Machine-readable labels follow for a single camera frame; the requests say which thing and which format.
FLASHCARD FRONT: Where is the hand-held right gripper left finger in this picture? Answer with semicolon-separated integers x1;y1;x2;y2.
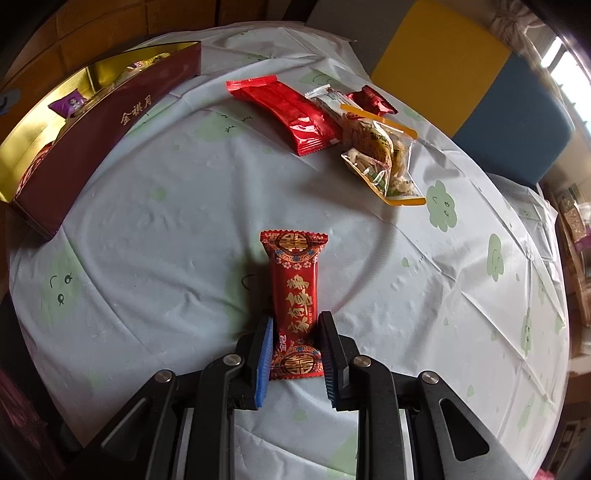
65;313;278;480

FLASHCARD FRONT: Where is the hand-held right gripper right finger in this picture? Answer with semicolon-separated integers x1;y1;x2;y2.
316;311;532;480

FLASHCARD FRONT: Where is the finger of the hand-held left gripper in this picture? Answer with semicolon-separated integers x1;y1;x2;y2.
0;90;22;116

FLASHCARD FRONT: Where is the purple snack packet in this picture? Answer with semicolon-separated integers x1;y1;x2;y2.
48;90;86;116

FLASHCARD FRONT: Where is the maroon and gold tin box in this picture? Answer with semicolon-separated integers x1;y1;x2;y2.
0;41;203;241

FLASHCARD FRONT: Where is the red patterned snack packet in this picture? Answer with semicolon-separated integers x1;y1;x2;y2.
259;229;329;380

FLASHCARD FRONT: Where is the clear packet orange top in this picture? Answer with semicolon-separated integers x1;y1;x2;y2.
340;104;417;171

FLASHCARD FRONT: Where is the large plain red packet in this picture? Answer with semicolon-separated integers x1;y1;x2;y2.
226;75;343;158

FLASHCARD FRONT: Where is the small white snack packet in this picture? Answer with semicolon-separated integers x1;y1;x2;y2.
305;87;363;127

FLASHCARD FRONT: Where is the small dark red packet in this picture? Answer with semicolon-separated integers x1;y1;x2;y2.
346;85;398;117

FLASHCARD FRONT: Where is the wooden wardrobe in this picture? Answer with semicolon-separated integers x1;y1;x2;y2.
0;0;305;93

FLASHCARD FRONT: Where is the patterned tissue box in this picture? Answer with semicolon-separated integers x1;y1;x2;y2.
556;185;591;278

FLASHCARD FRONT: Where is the grey yellow blue chair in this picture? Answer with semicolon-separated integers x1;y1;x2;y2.
305;0;575;188

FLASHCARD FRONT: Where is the window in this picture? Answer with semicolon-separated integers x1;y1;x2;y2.
540;37;591;134

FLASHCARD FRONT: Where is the tied beige curtain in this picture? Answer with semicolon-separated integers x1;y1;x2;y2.
489;0;550;51

